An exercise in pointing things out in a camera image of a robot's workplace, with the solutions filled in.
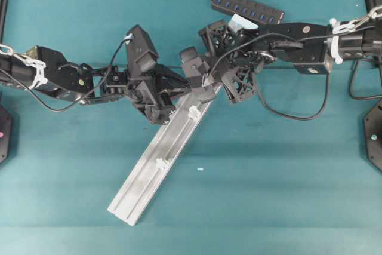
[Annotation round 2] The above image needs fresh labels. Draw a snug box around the white middle ring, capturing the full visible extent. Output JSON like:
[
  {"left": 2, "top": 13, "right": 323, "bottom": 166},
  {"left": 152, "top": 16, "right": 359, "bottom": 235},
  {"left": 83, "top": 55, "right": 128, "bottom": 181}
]
[{"left": 187, "top": 105, "right": 201, "bottom": 121}]

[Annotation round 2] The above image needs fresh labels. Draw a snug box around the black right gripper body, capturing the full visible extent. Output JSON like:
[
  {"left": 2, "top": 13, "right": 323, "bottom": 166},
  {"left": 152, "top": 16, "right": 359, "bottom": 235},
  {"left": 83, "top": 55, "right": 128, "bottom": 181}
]
[{"left": 198, "top": 20, "right": 263, "bottom": 104}]

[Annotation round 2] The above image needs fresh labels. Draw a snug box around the black left frame post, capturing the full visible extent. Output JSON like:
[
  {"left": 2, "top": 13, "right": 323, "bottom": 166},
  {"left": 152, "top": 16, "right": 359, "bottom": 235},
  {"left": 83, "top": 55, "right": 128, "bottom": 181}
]
[{"left": 0, "top": 0, "right": 11, "bottom": 27}]

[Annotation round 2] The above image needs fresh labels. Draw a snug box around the silver aluminium rail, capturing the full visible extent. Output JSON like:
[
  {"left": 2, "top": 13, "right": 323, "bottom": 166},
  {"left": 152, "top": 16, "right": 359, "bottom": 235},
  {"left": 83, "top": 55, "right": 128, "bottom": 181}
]
[{"left": 107, "top": 96, "right": 215, "bottom": 226}]

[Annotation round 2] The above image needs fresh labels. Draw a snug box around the silver right suspension chain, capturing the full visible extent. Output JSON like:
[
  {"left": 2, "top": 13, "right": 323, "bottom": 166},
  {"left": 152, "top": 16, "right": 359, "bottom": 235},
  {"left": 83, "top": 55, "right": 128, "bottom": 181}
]
[{"left": 328, "top": 7, "right": 382, "bottom": 64}]

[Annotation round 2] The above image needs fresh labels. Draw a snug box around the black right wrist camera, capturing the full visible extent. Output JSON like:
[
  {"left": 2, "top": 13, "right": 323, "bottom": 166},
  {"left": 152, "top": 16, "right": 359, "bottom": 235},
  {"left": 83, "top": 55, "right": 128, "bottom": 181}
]
[{"left": 180, "top": 47, "right": 216, "bottom": 103}]

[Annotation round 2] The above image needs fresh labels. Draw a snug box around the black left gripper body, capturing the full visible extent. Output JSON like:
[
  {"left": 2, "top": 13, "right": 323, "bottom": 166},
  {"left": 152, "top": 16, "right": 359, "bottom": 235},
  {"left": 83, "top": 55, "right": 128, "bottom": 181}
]
[{"left": 127, "top": 69, "right": 175, "bottom": 125}]

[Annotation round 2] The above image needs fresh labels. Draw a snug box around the silver left suspension chain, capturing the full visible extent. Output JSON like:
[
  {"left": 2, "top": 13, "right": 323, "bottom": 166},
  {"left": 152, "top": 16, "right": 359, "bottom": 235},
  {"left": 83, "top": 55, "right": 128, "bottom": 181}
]
[{"left": 0, "top": 42, "right": 48, "bottom": 90}]

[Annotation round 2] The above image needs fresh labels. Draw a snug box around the black USB hub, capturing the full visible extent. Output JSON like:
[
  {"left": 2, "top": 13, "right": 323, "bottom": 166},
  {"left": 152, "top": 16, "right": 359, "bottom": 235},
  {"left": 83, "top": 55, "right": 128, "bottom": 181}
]
[{"left": 211, "top": 0, "right": 285, "bottom": 25}]

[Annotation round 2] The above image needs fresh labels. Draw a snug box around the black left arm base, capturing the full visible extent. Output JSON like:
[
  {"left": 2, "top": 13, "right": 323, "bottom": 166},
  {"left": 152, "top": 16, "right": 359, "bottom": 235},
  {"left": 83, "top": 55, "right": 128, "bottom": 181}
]
[{"left": 0, "top": 105, "right": 13, "bottom": 162}]

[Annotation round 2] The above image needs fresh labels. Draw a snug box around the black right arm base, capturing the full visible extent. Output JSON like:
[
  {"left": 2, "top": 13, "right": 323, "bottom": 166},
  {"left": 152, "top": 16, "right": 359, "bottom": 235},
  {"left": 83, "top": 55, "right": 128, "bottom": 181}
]
[{"left": 363, "top": 100, "right": 382, "bottom": 171}]

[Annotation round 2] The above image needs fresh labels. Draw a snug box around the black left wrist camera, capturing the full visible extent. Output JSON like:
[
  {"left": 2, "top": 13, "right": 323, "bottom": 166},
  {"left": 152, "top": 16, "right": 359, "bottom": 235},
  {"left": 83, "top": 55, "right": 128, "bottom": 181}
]
[{"left": 124, "top": 24, "right": 159, "bottom": 78}]

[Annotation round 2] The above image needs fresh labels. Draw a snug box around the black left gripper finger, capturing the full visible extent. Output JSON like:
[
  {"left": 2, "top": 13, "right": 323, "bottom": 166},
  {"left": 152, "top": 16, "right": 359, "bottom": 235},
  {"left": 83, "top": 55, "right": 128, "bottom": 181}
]
[
  {"left": 153, "top": 64, "right": 190, "bottom": 91},
  {"left": 167, "top": 87, "right": 197, "bottom": 109}
]

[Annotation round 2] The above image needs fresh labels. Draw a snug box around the silver suspension chain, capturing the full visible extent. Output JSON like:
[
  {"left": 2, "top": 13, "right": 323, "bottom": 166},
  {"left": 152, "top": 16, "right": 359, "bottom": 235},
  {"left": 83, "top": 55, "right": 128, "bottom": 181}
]
[
  {"left": 328, "top": 7, "right": 382, "bottom": 64},
  {"left": 0, "top": 42, "right": 48, "bottom": 90}
]

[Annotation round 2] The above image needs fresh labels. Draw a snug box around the black USB cable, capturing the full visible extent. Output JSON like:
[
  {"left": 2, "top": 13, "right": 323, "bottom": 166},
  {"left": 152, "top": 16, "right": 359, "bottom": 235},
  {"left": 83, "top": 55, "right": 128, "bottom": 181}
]
[{"left": 256, "top": 72, "right": 382, "bottom": 121}]

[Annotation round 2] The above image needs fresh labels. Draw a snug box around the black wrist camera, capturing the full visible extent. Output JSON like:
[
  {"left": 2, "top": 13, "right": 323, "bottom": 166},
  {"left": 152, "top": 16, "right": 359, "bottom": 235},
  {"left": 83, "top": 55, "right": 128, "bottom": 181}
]
[
  {"left": 124, "top": 24, "right": 159, "bottom": 78},
  {"left": 180, "top": 47, "right": 216, "bottom": 103}
]

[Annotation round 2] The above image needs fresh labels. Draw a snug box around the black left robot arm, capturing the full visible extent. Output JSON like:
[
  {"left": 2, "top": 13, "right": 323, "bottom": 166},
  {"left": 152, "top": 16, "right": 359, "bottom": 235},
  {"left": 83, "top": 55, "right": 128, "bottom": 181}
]
[{"left": 1, "top": 45, "right": 192, "bottom": 125}]

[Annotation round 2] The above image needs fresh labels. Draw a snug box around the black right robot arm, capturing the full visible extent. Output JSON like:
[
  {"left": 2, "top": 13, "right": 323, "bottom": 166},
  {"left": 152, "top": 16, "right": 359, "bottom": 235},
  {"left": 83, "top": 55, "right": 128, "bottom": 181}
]
[{"left": 198, "top": 20, "right": 381, "bottom": 103}]

